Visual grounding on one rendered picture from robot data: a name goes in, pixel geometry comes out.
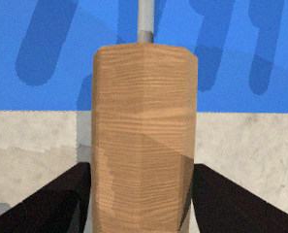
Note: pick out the blue tape strip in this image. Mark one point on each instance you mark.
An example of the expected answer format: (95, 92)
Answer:
(47, 48)

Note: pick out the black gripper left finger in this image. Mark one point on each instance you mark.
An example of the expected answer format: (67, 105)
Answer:
(60, 206)

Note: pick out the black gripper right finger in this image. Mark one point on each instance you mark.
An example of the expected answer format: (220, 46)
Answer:
(221, 206)

